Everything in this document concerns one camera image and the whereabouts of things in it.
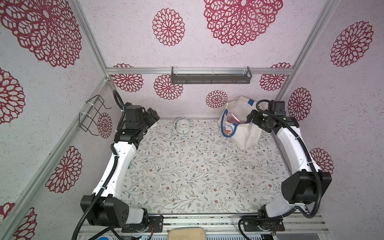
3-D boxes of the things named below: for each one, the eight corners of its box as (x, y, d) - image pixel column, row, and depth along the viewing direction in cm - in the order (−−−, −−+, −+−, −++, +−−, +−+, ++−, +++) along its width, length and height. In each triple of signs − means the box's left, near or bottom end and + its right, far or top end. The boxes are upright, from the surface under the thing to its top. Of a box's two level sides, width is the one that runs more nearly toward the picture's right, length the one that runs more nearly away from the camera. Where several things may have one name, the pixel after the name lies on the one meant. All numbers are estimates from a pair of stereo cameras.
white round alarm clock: (170, 128, 117) (169, 124, 114) (179, 119, 124) (179, 115, 120) (185, 136, 112) (185, 132, 109) (194, 126, 118) (194, 122, 115)
